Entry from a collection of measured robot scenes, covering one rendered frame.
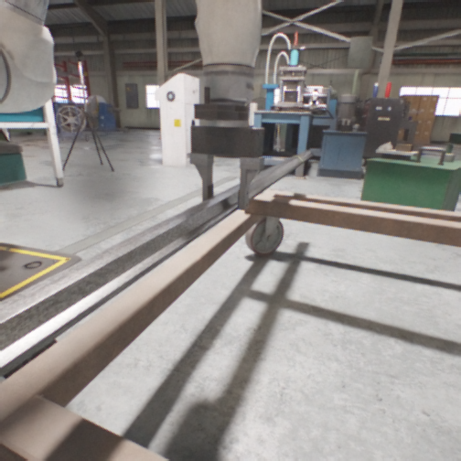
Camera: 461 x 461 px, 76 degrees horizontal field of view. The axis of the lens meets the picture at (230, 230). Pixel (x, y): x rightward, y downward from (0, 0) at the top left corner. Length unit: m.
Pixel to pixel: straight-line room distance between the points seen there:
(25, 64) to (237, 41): 0.47
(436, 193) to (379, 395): 1.50
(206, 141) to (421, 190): 1.78
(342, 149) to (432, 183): 1.77
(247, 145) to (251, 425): 0.59
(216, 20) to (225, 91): 0.10
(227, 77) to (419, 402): 0.84
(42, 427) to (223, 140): 0.48
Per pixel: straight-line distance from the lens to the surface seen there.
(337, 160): 3.79
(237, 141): 0.55
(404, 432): 0.87
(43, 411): 0.46
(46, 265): 0.75
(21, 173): 0.76
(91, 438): 0.42
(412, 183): 2.20
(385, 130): 5.11
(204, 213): 0.49
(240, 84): 0.55
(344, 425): 0.83
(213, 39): 0.55
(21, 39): 0.83
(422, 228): 1.05
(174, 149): 4.18
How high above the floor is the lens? 0.63
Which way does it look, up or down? 20 degrees down
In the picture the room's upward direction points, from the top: 2 degrees clockwise
